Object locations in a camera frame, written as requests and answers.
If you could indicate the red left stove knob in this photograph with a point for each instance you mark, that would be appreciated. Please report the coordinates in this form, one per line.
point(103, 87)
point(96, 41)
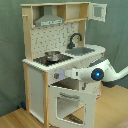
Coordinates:
point(56, 75)

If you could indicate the white microwave door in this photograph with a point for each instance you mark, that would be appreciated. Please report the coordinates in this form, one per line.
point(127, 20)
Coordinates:
point(98, 11)

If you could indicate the white oven door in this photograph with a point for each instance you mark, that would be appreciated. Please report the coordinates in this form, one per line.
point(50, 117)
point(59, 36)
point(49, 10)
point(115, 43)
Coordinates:
point(63, 102)

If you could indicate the grey toy sink basin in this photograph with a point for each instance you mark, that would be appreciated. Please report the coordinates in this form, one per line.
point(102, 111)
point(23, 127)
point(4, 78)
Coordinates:
point(79, 51)

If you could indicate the grey range hood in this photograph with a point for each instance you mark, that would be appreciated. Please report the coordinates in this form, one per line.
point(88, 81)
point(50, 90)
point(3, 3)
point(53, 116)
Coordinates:
point(47, 17)

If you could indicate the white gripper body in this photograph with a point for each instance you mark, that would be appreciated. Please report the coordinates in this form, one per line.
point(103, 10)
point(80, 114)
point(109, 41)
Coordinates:
point(73, 73)

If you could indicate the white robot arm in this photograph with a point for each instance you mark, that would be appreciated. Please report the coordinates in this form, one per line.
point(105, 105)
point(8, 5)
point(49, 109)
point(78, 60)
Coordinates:
point(99, 70)

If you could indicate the black stove top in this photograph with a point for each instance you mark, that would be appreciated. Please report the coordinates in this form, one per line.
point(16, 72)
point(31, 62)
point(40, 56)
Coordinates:
point(48, 61)

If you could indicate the silver toy pot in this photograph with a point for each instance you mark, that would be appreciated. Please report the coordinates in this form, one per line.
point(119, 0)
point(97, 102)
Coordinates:
point(53, 56)

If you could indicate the wooden toy kitchen unit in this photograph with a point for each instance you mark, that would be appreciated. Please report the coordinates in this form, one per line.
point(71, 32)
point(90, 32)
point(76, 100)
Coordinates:
point(39, 40)

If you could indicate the black toy faucet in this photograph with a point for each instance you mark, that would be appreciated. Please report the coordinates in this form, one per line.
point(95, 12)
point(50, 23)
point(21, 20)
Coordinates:
point(72, 41)

